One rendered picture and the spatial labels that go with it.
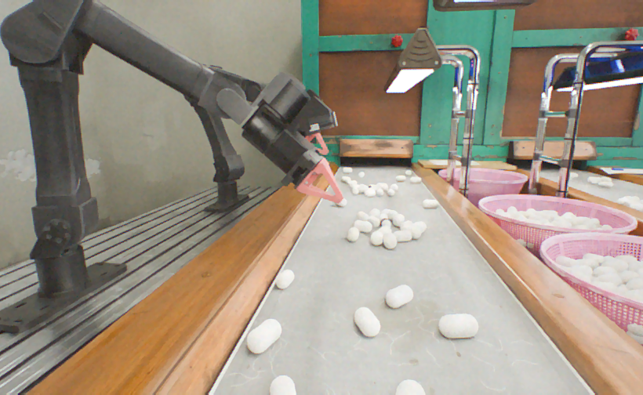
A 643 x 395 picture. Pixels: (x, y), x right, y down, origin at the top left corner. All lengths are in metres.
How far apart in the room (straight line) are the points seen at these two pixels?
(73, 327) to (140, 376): 0.31
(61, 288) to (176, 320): 0.34
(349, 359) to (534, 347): 0.18
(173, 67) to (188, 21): 2.07
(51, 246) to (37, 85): 0.23
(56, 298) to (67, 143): 0.24
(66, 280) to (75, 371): 0.34
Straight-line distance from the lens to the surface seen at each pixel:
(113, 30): 0.61
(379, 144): 1.42
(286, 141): 0.57
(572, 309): 0.44
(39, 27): 0.62
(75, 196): 0.63
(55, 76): 0.62
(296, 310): 0.41
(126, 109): 2.90
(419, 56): 0.70
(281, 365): 0.34
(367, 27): 1.51
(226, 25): 2.53
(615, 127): 1.76
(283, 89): 0.60
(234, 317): 0.38
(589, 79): 1.25
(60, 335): 0.61
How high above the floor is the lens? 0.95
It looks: 13 degrees down
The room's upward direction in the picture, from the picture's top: straight up
